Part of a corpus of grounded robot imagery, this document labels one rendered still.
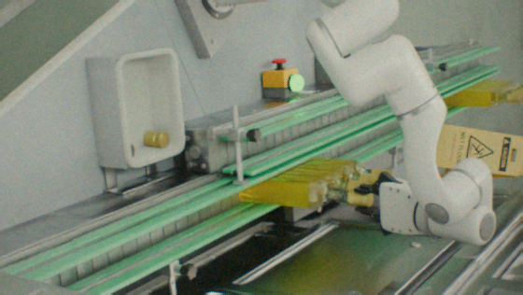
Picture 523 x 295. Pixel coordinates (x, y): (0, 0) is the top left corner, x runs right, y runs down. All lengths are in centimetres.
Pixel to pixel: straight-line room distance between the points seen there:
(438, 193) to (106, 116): 65
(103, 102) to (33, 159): 18
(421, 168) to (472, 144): 371
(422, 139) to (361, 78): 14
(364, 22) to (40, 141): 63
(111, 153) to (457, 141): 370
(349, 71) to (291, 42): 85
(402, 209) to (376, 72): 32
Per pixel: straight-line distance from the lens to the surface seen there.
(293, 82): 192
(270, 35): 200
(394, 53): 126
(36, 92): 142
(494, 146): 496
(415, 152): 127
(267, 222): 192
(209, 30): 173
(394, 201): 146
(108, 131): 148
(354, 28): 132
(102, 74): 147
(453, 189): 129
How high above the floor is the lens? 186
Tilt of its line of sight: 35 degrees down
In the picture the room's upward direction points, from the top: 94 degrees clockwise
